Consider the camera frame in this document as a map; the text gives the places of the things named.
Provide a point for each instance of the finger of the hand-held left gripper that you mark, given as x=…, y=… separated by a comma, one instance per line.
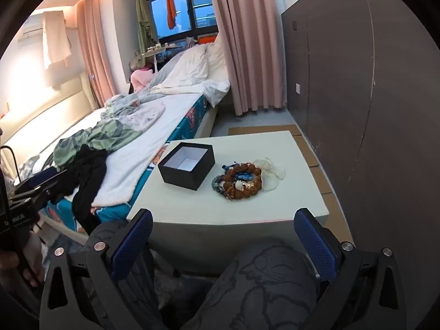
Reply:
x=48, y=178

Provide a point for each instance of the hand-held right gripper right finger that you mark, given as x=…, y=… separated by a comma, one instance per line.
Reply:
x=314, y=244

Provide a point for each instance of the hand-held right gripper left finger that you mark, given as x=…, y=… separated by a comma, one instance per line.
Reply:
x=132, y=244

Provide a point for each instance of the white fabric pouch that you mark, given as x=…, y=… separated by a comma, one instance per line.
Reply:
x=271, y=175

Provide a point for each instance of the black cardboard gift box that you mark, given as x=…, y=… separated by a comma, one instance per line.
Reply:
x=182, y=178

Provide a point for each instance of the person's left hand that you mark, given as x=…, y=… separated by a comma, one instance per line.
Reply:
x=32, y=256

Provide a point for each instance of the black clothing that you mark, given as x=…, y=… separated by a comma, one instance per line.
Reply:
x=89, y=178

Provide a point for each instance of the beige bed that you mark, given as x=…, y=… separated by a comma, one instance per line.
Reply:
x=41, y=117

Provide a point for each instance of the person's right leg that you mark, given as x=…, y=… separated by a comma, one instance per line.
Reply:
x=268, y=288

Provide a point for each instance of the green patterned blanket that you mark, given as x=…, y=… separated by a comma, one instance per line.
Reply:
x=103, y=134

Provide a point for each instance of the white bed blanket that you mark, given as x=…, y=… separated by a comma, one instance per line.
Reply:
x=137, y=165

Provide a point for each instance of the white low table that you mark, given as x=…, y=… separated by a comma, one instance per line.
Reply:
x=206, y=213

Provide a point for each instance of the white printed t-shirt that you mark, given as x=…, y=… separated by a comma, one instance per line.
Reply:
x=147, y=117

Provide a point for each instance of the pink plush toy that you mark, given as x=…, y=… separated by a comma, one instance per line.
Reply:
x=141, y=77

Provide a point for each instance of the white hanging shirt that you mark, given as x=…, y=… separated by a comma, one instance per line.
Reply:
x=55, y=41

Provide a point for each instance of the teal cartoon printed sheet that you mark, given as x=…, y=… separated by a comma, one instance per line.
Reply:
x=194, y=120

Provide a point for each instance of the narrow pink curtain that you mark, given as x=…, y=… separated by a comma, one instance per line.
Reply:
x=96, y=48

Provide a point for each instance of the grey green plush toy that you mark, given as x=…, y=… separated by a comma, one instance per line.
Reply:
x=137, y=62

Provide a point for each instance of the white air conditioner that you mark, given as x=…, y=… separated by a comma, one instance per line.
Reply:
x=32, y=27

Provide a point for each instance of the white folding tray table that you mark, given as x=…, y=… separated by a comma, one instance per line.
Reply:
x=154, y=51

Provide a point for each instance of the white duvet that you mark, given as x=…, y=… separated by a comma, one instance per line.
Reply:
x=192, y=75

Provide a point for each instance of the green hanging cloth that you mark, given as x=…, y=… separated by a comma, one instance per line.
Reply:
x=143, y=20

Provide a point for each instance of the dark framed window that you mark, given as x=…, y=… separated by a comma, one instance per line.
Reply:
x=158, y=17

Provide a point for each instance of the white pillow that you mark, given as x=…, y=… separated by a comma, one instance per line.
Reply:
x=216, y=55

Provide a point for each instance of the orange and white box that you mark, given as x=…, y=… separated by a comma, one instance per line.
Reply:
x=206, y=40

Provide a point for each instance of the orange hanging towel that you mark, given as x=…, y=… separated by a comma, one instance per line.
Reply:
x=170, y=7

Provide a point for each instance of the wide pink curtain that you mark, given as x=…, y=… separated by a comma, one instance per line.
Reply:
x=247, y=41

